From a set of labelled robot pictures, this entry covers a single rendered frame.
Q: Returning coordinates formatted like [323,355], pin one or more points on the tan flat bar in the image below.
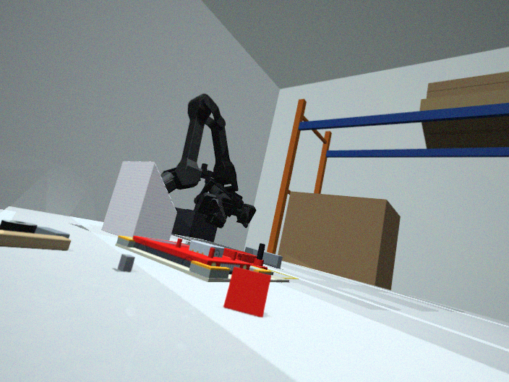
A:
[33,241]

